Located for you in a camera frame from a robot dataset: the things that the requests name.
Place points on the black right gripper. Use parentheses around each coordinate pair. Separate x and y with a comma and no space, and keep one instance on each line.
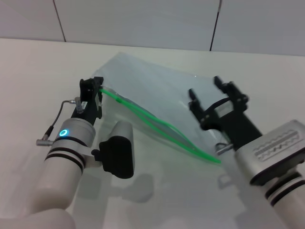
(236,126)

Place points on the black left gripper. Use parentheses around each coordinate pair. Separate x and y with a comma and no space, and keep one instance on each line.
(90,109)

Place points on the green zipper slider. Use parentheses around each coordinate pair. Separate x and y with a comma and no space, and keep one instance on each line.
(118,100)

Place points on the clear green-zippered document bag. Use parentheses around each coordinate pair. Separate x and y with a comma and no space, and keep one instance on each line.
(155,90)

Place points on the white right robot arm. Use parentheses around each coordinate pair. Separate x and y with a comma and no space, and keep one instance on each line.
(288,205)

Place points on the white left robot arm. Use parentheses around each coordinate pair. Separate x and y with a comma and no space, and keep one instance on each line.
(47,186)

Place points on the right gripper metal connector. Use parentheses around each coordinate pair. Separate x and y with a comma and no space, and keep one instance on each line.
(224,149)

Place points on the left wrist camera housing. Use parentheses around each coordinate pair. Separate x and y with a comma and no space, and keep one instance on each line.
(119,152)

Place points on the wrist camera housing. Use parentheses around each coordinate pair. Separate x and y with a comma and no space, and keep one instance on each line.
(119,152)
(274,150)

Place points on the right wrist camera housing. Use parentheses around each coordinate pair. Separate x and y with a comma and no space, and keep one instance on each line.
(274,150)

